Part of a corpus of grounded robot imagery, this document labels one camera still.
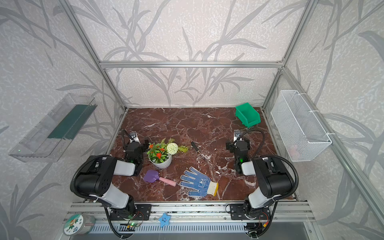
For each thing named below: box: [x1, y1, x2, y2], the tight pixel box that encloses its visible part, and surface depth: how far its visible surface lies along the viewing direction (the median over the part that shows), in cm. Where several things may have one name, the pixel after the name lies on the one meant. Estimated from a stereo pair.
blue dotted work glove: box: [179, 166, 219, 197], surface depth 84 cm
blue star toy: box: [158, 212, 171, 227], surface depth 72 cm
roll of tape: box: [63, 213, 96, 237], surface depth 65 cm
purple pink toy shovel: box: [144, 170, 177, 187], surface depth 85 cm
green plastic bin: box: [235, 102, 261, 128], surface depth 110 cm
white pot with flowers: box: [146, 137, 189, 169], surface depth 82 cm
